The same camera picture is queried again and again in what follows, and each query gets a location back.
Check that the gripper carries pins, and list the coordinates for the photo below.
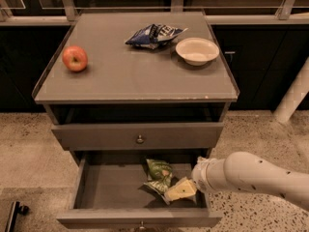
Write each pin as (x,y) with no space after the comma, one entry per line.
(200,175)

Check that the green jalapeno chip bag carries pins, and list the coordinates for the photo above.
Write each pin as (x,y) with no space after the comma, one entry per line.
(159,177)

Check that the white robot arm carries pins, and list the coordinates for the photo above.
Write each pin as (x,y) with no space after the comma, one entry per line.
(243,172)

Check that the closed top drawer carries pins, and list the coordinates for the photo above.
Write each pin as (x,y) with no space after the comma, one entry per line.
(82,137)

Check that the round metal drawer knob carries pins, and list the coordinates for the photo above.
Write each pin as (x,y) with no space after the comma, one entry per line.
(140,139)

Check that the open middle drawer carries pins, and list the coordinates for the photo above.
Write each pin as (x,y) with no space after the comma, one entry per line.
(110,193)

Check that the grey drawer cabinet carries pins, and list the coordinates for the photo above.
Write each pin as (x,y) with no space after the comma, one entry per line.
(127,85)

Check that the blue chip bag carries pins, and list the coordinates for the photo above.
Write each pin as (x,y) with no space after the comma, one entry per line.
(154,36)

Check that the white bowl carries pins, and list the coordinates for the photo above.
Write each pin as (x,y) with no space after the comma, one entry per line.
(197,51)

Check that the black object on floor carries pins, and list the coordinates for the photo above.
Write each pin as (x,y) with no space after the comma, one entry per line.
(15,210)

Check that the red apple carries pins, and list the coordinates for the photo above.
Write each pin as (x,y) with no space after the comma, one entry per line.
(75,58)

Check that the white angled post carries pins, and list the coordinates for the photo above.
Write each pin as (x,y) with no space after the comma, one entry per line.
(294,96)

